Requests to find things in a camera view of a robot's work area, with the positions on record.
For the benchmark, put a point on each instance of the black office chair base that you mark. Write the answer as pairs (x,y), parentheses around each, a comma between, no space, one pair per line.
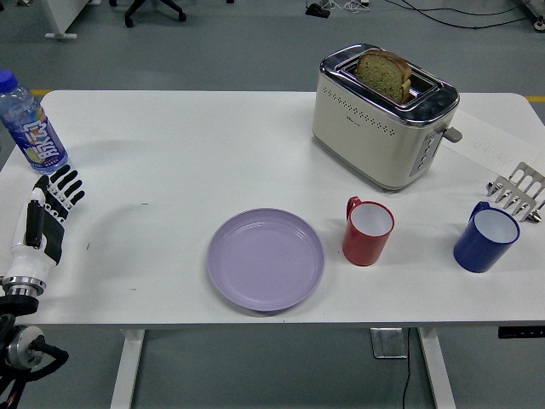
(155,8)

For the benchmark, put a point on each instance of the blue enamel mug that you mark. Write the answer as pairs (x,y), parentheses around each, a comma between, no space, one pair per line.
(483,245)

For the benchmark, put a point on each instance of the lilac plastic plate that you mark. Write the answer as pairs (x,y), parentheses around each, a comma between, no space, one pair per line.
(266,260)

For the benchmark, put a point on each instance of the steel toast rack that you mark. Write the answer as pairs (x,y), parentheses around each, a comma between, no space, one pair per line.
(521,191)

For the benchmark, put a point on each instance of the white desk leg foot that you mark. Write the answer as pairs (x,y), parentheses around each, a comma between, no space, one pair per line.
(59,19)

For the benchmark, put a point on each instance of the black floor power adapter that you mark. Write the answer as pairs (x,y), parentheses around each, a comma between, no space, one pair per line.
(317,10)

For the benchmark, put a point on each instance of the black desk control panel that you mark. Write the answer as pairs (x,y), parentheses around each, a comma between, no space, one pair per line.
(521,332)

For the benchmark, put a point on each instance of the cream steel toaster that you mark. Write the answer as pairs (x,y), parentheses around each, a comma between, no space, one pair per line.
(374,140)

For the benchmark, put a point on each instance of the white paper sheet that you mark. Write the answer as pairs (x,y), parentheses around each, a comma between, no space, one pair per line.
(489,136)

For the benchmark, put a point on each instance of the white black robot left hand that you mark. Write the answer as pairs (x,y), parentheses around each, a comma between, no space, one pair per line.
(25,238)

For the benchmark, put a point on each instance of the brown bread slice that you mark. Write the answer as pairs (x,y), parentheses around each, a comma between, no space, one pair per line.
(381,76)

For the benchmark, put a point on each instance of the blue-capped drink bottle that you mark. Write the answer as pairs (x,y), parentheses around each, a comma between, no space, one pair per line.
(36,132)

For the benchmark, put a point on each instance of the white table leg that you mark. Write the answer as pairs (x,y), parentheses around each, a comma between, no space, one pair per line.
(436,370)
(127,370)

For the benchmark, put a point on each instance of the red enamel mug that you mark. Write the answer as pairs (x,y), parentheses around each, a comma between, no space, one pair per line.
(366,238)

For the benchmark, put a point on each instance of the silver floor socket plate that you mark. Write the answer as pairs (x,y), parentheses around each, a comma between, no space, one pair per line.
(387,343)

